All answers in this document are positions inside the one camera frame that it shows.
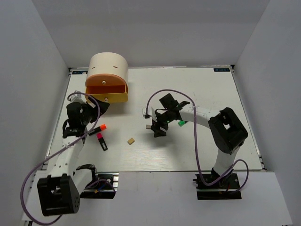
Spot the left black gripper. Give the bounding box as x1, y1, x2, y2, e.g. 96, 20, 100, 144
81, 96, 110, 126

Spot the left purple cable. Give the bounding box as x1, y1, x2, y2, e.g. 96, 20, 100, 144
20, 92, 116, 225

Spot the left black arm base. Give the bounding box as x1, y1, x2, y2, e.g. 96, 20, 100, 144
80, 172, 119, 199

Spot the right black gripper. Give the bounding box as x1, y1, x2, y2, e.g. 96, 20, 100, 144
152, 109, 174, 137

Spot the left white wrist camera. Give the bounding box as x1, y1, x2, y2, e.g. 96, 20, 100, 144
67, 90, 85, 104

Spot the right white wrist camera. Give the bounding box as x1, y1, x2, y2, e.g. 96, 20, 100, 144
143, 107, 157, 121

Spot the yellow drawer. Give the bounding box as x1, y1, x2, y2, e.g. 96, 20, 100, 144
86, 85, 128, 103

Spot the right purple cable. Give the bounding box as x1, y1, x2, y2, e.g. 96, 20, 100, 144
145, 89, 249, 193

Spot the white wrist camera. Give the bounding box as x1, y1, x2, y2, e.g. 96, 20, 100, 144
143, 107, 157, 121
67, 90, 85, 104

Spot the pink highlighter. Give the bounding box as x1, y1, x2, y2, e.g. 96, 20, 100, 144
96, 132, 108, 151

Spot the green highlighter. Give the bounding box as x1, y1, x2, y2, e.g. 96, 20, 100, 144
178, 121, 187, 127

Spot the purple cable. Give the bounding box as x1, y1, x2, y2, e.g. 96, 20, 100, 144
145, 89, 249, 193
20, 92, 116, 225

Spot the orange highlighter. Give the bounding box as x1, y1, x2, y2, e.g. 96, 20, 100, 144
88, 124, 107, 136

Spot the pink top drawer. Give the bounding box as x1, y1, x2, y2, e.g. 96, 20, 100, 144
85, 74, 127, 87

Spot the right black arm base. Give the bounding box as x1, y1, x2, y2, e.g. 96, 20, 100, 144
193, 173, 242, 200

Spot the cream round drawer cabinet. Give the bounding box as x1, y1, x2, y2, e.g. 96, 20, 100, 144
87, 52, 128, 83

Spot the tan small eraser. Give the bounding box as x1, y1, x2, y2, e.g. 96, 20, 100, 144
127, 138, 135, 145

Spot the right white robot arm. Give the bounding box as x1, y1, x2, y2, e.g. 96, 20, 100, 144
143, 89, 248, 188

